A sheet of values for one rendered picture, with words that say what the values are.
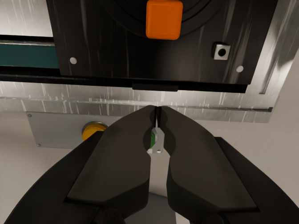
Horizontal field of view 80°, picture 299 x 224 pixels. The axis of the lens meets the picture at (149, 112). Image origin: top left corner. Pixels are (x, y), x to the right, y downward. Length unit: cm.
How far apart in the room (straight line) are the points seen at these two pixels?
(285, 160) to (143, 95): 40
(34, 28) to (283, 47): 32
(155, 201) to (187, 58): 40
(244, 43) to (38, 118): 29
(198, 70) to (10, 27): 26
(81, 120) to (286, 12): 29
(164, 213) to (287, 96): 38
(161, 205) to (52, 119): 36
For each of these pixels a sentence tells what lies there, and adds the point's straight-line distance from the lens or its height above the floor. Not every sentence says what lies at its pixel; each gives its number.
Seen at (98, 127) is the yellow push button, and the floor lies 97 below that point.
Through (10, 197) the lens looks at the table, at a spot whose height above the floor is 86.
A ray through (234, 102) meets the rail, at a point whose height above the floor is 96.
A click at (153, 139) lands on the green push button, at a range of 27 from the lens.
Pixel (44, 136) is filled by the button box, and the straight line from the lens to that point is 33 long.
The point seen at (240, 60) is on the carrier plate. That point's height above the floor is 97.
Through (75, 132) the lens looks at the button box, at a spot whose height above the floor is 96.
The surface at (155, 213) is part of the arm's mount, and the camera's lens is 51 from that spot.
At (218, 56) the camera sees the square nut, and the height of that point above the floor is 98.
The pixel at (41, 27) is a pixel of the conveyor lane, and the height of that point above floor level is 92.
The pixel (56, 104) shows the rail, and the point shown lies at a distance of 29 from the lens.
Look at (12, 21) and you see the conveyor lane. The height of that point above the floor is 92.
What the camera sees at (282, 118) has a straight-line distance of 46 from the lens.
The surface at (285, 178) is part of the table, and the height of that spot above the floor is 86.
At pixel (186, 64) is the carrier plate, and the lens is 23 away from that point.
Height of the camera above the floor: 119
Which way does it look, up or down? 61 degrees down
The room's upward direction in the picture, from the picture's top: 177 degrees counter-clockwise
